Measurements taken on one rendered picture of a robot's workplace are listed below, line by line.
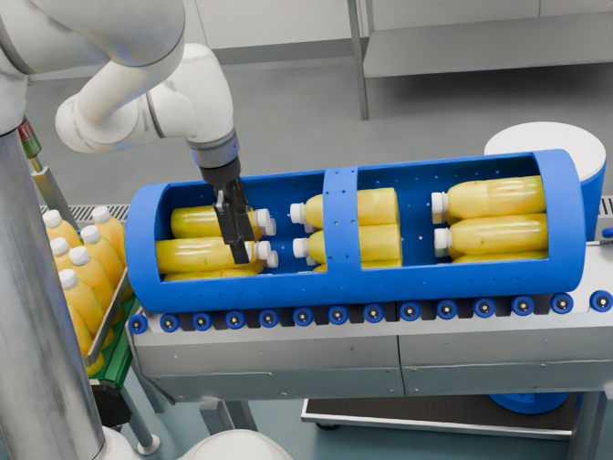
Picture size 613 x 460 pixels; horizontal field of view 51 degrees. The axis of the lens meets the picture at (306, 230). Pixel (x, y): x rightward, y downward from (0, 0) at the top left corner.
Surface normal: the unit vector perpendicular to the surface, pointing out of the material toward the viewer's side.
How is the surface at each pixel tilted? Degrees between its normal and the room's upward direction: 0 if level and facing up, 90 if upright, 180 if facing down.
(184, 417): 0
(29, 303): 82
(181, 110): 87
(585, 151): 0
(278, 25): 90
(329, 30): 90
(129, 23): 126
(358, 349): 70
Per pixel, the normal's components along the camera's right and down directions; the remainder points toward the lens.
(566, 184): -0.18, -0.46
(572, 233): -0.15, 0.17
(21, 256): 0.81, 0.14
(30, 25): -0.01, 0.71
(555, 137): -0.16, -0.76
